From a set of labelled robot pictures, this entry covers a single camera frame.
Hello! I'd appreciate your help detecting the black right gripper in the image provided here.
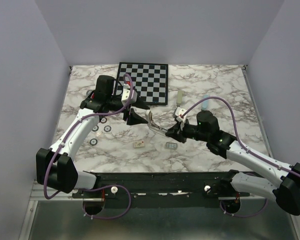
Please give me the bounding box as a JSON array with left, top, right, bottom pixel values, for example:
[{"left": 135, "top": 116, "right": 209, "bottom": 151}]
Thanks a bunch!
[{"left": 165, "top": 118, "right": 210, "bottom": 144}]

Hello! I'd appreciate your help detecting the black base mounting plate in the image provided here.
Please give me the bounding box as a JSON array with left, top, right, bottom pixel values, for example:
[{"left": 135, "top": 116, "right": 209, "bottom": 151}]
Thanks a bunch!
[{"left": 72, "top": 170, "right": 259, "bottom": 212}]

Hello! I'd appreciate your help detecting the grey staple strip tray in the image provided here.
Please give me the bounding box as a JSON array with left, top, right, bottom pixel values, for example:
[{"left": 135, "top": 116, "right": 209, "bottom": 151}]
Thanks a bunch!
[{"left": 165, "top": 142, "right": 178, "bottom": 150}]

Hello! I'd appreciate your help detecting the small staple box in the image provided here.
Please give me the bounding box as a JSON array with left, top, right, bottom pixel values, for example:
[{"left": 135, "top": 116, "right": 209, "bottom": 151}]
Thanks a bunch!
[{"left": 133, "top": 140, "right": 145, "bottom": 149}]

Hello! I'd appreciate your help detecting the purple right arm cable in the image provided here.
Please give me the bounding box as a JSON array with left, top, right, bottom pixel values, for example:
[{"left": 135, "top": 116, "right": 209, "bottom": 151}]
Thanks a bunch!
[{"left": 179, "top": 96, "right": 300, "bottom": 218}]

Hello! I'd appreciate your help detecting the aluminium rail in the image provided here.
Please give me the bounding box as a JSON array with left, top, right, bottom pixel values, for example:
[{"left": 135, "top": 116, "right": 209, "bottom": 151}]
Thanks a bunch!
[
  {"left": 218, "top": 195, "right": 256, "bottom": 201},
  {"left": 29, "top": 182, "right": 83, "bottom": 201}
]

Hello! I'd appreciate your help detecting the pale green stapler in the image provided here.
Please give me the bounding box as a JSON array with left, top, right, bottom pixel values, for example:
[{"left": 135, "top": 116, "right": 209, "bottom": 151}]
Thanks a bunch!
[{"left": 176, "top": 90, "right": 184, "bottom": 107}]

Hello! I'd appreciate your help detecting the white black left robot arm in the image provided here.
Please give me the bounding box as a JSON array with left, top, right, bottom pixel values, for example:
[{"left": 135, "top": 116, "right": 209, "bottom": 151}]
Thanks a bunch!
[{"left": 36, "top": 73, "right": 149, "bottom": 200}]

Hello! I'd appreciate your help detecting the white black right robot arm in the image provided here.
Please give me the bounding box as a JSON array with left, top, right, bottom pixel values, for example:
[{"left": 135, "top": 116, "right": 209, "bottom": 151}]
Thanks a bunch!
[{"left": 165, "top": 107, "right": 300, "bottom": 216}]

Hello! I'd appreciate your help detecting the aluminium rail right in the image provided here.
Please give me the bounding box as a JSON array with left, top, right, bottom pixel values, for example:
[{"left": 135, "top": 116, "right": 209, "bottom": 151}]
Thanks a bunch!
[{"left": 218, "top": 195, "right": 256, "bottom": 201}]

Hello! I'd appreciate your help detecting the aluminium rail left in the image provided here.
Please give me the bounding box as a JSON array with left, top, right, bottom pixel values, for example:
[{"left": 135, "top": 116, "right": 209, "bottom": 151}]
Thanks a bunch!
[{"left": 29, "top": 182, "right": 83, "bottom": 201}]

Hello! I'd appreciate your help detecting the light blue stapler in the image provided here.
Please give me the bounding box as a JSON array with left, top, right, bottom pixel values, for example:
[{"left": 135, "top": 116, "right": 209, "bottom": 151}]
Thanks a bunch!
[{"left": 201, "top": 94, "right": 210, "bottom": 111}]

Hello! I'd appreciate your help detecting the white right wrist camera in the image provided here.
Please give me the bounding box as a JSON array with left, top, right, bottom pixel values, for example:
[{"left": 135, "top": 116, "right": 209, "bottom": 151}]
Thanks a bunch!
[{"left": 172, "top": 106, "right": 187, "bottom": 130}]

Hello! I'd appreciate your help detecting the black white chessboard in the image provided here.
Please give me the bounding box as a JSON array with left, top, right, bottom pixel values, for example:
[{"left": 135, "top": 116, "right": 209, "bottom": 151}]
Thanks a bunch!
[{"left": 115, "top": 62, "right": 169, "bottom": 106}]

